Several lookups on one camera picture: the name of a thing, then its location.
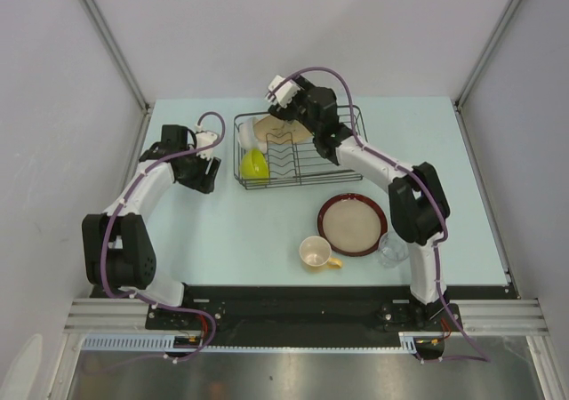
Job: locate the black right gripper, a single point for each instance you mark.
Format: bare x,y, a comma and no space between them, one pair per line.
286,113

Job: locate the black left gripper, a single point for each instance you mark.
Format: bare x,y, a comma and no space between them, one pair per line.
203,182

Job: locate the yellow green bowl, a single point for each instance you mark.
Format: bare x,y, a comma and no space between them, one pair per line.
254,166

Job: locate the beige bird pattern plate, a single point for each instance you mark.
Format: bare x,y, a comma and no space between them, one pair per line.
271,129

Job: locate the white bowl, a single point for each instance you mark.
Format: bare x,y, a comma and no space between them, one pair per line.
248,138

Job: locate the dark wire dish rack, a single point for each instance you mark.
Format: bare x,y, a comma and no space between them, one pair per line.
290,164

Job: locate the red rimmed round plate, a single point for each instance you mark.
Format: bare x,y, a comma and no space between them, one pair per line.
353,224

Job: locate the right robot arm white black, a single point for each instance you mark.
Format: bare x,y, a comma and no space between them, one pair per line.
417,203

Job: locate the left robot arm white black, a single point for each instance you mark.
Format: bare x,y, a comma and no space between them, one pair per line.
118,253

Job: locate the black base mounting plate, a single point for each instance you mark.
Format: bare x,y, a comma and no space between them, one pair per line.
387,309

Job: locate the clear plastic cup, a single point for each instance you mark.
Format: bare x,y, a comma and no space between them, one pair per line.
392,250

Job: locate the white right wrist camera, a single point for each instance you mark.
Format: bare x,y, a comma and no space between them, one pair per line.
281,92

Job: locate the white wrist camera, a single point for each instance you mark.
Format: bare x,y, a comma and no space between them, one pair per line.
205,142
281,92

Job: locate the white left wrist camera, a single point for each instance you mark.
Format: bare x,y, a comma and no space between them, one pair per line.
205,142

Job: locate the beige mug yellow handle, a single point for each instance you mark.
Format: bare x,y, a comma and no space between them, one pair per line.
316,254

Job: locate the left aluminium frame post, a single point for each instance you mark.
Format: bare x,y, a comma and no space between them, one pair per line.
108,39

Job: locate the aluminium frame post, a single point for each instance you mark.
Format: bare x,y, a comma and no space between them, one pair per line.
108,39
500,29

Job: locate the right aluminium frame post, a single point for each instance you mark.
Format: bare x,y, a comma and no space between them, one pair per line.
500,29

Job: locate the white slotted cable duct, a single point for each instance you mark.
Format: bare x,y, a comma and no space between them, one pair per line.
396,343

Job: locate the aluminium front rail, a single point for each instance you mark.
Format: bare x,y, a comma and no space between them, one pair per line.
479,317

